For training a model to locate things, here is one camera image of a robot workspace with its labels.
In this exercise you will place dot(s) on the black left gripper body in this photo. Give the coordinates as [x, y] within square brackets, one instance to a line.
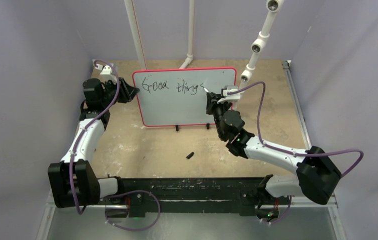
[110, 93]

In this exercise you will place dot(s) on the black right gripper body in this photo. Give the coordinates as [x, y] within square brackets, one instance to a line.
[218, 109]

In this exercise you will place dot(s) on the pink-framed whiteboard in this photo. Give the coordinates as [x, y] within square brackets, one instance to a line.
[170, 97]

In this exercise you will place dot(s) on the black marker cap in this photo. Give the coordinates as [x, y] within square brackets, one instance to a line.
[189, 156]

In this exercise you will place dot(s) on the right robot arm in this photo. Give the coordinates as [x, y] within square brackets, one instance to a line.
[315, 175]

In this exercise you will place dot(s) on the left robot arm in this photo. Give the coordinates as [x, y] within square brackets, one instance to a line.
[72, 179]

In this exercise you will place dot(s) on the white PVC pole middle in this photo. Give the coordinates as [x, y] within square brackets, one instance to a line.
[189, 57]

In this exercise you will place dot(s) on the white PVC pole left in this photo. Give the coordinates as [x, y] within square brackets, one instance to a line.
[132, 18]

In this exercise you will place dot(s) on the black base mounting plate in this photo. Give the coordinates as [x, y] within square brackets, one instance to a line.
[188, 195]

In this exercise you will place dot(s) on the white PVC pole with fittings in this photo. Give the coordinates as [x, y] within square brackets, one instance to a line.
[273, 7]

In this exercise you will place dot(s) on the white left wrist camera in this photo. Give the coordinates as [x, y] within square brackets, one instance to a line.
[107, 73]

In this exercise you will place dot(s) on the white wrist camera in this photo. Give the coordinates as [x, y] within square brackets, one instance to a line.
[107, 73]
[229, 94]

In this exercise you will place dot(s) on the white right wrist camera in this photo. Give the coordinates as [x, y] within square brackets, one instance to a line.
[229, 94]

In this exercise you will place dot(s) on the right side aluminium rail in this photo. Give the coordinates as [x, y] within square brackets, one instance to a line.
[299, 113]

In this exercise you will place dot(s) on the aluminium frame rail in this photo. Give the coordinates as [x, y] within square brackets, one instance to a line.
[206, 219]

